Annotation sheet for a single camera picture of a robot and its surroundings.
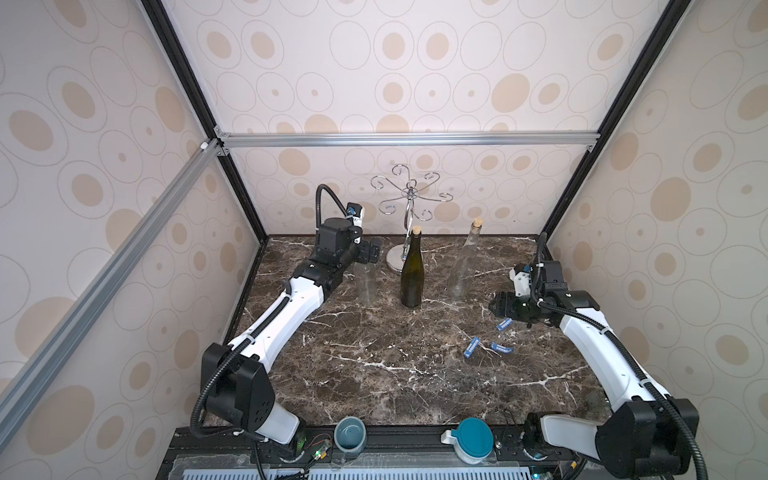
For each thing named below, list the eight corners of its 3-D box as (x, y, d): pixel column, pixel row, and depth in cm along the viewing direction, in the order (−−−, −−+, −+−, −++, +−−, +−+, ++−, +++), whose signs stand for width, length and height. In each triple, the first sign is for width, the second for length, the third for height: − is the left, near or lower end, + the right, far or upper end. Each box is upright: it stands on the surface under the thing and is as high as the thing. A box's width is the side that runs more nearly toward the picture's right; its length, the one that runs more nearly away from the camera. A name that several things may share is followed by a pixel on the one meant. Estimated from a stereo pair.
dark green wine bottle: (400, 308, 101) (404, 245, 77) (400, 291, 106) (403, 226, 82) (421, 308, 101) (431, 245, 77) (419, 291, 106) (428, 226, 82)
